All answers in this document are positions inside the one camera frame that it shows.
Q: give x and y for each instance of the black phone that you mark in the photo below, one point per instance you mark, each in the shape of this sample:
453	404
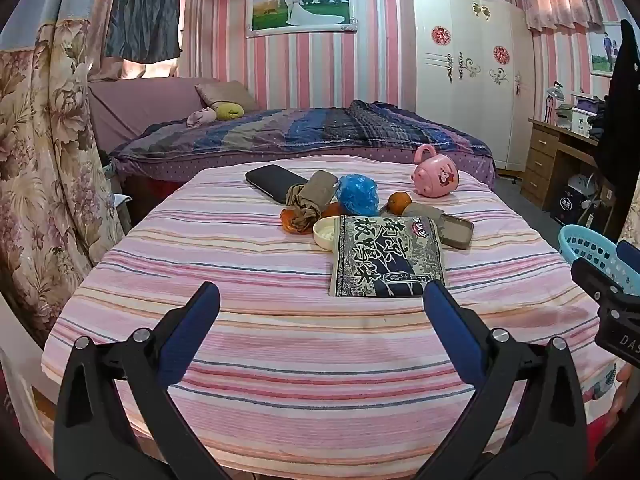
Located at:
272	180

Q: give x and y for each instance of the white wardrobe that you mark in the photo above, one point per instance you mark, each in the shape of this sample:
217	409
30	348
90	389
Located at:
465	110

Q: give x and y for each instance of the pink cartoon cup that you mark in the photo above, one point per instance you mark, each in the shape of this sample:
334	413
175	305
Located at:
435	175

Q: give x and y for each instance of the orange plastic wrapper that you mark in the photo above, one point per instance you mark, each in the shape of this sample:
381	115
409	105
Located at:
288	221
332	210

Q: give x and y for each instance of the pink striped blanket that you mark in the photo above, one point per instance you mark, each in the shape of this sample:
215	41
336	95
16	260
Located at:
250	360

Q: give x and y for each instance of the white round lid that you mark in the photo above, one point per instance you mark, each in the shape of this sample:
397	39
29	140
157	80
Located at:
325	235

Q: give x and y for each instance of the black cardboard box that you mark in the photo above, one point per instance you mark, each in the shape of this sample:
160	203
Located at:
565	205

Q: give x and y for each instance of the striped patchwork bedspread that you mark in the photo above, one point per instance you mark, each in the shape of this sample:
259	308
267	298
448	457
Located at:
300	127

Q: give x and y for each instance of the yellow plush toy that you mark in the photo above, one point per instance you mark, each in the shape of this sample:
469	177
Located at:
229	111

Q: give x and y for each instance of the pink cloth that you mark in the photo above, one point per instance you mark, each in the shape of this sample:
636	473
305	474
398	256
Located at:
200	118

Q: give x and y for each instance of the framed wedding photo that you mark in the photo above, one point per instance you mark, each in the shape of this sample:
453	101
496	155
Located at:
300	7

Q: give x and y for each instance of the wooden desk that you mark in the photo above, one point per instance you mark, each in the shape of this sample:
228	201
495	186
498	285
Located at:
542	155

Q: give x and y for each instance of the light blue plastic basket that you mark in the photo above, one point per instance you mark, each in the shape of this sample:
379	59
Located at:
590	250

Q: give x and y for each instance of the person's right hand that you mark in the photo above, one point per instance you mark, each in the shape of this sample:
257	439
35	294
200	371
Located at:
629	387

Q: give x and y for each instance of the white storage box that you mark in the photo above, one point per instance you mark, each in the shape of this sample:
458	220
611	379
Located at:
582	121

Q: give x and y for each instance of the dark printed snack packet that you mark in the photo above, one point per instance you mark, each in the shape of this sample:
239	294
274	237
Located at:
385	255

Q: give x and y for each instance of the purple headboard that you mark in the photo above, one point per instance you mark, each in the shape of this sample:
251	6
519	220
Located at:
135	105

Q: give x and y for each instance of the blue plastic bag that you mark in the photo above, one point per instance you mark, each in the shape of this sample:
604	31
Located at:
360	195

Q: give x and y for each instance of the orange fruit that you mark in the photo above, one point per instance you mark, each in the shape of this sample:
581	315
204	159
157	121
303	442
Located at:
399	202

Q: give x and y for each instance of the black coat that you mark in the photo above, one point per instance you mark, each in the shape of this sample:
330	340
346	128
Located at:
622	110

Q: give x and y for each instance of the small wall photo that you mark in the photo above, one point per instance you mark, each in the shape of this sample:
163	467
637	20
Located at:
602	50

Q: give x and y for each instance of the floral curtain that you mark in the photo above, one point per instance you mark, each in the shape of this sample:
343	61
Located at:
631	220
45	160

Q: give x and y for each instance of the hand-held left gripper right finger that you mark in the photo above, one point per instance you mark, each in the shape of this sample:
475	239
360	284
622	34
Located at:
452	335

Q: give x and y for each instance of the dark grey curtain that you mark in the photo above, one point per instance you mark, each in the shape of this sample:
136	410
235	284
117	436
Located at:
142	10

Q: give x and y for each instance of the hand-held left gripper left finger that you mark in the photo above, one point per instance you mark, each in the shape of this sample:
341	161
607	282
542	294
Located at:
192	330

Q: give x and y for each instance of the purple dotted bed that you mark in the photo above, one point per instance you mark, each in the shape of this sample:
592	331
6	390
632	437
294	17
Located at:
350	152

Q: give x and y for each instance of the red paper-cut decoration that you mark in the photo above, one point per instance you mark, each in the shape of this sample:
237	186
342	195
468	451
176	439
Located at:
440	35
501	53

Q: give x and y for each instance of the brown phone case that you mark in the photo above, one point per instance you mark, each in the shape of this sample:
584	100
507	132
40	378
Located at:
457	232

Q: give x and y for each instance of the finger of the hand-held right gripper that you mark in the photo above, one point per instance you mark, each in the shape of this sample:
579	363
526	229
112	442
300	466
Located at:
600	280
630	255

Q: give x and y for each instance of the desk lamp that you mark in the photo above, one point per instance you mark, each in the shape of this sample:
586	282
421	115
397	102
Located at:
554	94

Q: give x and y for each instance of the white fan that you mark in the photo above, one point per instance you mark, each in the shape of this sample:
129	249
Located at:
582	185

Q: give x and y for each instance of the beige pillow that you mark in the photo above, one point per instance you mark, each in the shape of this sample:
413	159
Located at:
225	92

